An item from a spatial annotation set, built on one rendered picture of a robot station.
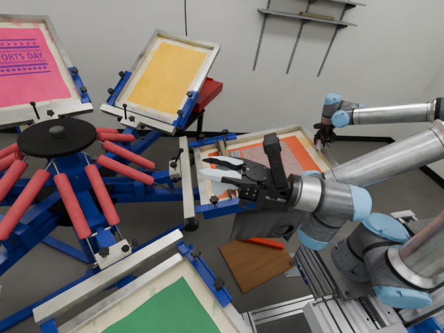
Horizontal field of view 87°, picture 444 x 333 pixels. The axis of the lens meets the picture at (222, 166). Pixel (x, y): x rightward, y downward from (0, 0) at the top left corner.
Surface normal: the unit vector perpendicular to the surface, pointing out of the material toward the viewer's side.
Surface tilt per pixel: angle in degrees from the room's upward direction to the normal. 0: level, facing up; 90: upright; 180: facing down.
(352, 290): 0
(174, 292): 0
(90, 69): 90
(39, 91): 32
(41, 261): 0
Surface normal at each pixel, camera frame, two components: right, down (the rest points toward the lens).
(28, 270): 0.15, -0.76
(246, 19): 0.17, 0.65
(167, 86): -0.06, -0.34
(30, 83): 0.46, -0.35
